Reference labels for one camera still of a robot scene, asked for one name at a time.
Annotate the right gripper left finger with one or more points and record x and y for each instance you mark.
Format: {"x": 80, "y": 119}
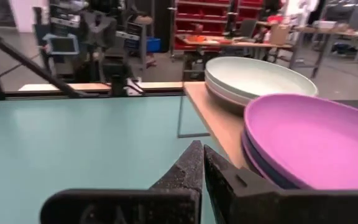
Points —
{"x": 166, "y": 202}

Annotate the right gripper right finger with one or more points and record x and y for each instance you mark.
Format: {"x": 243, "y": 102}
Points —
{"x": 259, "y": 205}

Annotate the dark blue-green plate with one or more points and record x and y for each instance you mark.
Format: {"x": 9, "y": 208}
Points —
{"x": 278, "y": 183}

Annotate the purple plate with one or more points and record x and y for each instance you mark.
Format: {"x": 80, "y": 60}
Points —
{"x": 259, "y": 176}
{"x": 315, "y": 140}

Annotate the white plate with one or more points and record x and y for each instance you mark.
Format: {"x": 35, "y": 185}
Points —
{"x": 219, "y": 90}

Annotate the light green plate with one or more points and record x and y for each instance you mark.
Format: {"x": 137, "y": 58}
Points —
{"x": 253, "y": 77}

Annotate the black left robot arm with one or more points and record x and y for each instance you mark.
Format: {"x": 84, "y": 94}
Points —
{"x": 117, "y": 71}

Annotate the green table mat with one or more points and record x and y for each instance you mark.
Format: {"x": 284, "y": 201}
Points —
{"x": 73, "y": 140}

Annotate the blue storage bin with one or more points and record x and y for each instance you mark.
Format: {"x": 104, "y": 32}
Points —
{"x": 153, "y": 45}

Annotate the wooden workbench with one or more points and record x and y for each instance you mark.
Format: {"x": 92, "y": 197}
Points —
{"x": 228, "y": 43}

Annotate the cardboard box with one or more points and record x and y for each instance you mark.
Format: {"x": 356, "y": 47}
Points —
{"x": 279, "y": 35}

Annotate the red storage shelving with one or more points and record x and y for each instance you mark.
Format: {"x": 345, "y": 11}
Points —
{"x": 207, "y": 18}

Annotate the grey metal-legged table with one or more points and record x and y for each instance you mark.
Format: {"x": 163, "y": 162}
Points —
{"x": 337, "y": 31}

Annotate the black aluminium table frame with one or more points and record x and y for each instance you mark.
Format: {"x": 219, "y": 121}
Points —
{"x": 42, "y": 94}

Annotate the tablet with light frame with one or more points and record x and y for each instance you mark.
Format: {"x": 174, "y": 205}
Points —
{"x": 61, "y": 44}

